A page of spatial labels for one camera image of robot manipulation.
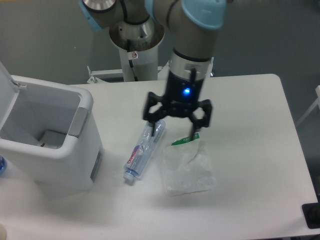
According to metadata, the black cable on pedestal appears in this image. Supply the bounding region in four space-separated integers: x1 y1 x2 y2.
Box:
126 38 139 82

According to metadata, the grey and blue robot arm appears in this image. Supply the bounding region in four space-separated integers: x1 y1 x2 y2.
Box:
79 0 227 136

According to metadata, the white frame at right edge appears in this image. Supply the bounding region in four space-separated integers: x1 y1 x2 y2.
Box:
296 85 320 128

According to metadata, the black clamp at table edge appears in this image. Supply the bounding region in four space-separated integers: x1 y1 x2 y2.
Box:
302 202 320 229

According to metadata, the clear plastic bag green label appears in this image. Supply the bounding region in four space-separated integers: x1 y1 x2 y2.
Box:
161 132 217 196

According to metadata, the white push-top trash can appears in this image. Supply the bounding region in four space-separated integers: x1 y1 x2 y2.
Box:
0 66 103 191

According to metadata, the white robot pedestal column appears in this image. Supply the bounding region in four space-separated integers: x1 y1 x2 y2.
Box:
109 16 165 82

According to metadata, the clear crushed plastic bottle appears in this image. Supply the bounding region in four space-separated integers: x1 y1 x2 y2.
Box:
123 119 166 184

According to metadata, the white pedestal base frame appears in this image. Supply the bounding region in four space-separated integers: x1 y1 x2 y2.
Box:
86 60 172 84

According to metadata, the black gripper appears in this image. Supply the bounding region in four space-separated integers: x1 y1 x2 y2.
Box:
142 71 214 138

